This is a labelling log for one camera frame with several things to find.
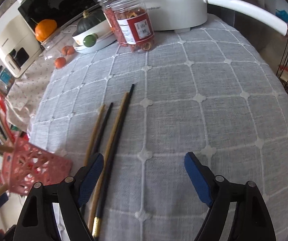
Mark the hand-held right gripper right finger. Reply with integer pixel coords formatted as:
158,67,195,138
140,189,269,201
184,152,277,241

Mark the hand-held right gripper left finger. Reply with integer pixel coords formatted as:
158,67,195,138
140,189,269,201
13,152,104,241

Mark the pink perforated utensil holder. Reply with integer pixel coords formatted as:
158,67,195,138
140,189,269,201
1,136,73,195

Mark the red plastic spoon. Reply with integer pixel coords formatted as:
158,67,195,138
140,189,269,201
0,89,15,143

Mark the floral tablecloth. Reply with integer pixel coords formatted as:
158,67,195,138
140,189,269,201
5,53,67,133

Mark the small orange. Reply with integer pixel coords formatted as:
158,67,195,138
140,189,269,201
62,45,75,56
54,57,67,69

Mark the container with blue label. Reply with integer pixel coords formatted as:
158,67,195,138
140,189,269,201
0,66,16,87

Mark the clear glass jar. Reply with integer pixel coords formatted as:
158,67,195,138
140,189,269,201
41,30,68,59

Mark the green lime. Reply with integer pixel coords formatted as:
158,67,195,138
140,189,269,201
84,35,98,48

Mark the red label jar of dried slices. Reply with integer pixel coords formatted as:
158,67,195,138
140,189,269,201
110,0,157,53

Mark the large orange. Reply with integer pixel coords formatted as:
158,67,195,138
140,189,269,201
35,19,58,42

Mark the dark green pumpkin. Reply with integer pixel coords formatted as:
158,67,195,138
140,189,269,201
76,10,107,37

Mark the cream air fryer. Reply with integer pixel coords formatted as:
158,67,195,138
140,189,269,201
0,15,43,78

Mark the clear jar of red snacks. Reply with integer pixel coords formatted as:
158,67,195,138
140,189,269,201
96,0,128,46

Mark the white electric cooking pot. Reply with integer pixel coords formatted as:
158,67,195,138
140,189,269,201
109,0,288,32

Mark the black microwave oven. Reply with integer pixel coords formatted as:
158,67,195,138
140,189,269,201
17,0,114,28

